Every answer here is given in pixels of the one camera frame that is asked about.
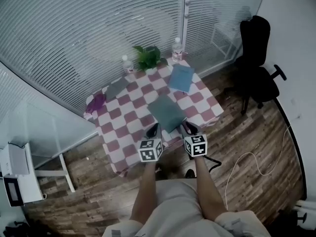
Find green potted plant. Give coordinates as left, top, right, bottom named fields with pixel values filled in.
left=133, top=45, right=169, bottom=74

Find white floor pipe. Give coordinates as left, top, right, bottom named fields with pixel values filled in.
left=295, top=198, right=313, bottom=210

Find purple cloth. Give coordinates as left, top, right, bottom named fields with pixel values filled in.
left=85, top=93, right=106, bottom=114

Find black-framed screen device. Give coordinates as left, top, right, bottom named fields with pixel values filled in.
left=2, top=176, right=26, bottom=207

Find white box device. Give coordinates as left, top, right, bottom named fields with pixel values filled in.
left=0, top=143, right=31, bottom=175

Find person's beige shirt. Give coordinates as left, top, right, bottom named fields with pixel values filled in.
left=102, top=178, right=273, bottom=237

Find clear plastic water bottle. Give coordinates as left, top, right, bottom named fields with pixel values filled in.
left=121, top=54, right=135, bottom=74
left=171, top=37, right=184, bottom=62

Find red white checkered tablecloth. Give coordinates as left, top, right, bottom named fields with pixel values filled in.
left=82, top=56, right=225, bottom=178

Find person's left forearm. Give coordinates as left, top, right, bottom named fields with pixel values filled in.
left=129, top=160, right=158, bottom=224

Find grey-green hardcover book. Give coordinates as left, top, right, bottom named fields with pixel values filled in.
left=147, top=93, right=187, bottom=134

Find black office chair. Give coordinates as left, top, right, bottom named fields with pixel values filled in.
left=223, top=15, right=288, bottom=116

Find white glossy side table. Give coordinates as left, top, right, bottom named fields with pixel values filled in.
left=0, top=82, right=100, bottom=193

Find white window blinds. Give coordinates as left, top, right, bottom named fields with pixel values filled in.
left=0, top=0, right=269, bottom=116

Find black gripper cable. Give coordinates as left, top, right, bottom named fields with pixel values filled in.
left=204, top=155, right=222, bottom=174

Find white window frame post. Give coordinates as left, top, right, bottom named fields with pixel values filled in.
left=182, top=0, right=193, bottom=52

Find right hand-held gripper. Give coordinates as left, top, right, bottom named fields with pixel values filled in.
left=179, top=121, right=208, bottom=159

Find person's right forearm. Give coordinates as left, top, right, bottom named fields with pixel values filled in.
left=195, top=157, right=230, bottom=220

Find white power cable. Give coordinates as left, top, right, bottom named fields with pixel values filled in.
left=224, top=125, right=292, bottom=210

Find blue book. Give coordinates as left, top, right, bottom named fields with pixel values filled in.
left=168, top=63, right=196, bottom=93

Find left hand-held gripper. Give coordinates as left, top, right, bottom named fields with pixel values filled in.
left=137, top=122, right=164, bottom=163

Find grey flat pouch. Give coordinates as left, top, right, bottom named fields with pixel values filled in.
left=105, top=77, right=130, bottom=103

